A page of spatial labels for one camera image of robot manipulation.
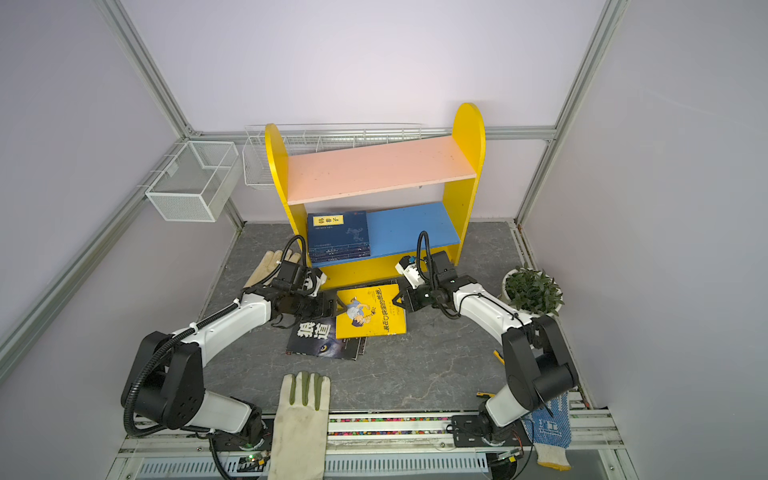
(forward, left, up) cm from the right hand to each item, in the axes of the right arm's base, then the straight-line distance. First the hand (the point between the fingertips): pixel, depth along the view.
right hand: (398, 302), depth 86 cm
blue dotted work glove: (-32, -38, -11) cm, 51 cm away
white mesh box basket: (+36, +66, +17) cm, 77 cm away
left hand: (-3, +18, -1) cm, 18 cm away
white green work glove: (-30, +25, -8) cm, 40 cm away
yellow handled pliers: (-12, -29, -9) cm, 33 cm away
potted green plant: (0, -37, +5) cm, 38 cm away
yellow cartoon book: (-2, +8, -2) cm, 9 cm away
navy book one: (+12, +23, +7) cm, 27 cm away
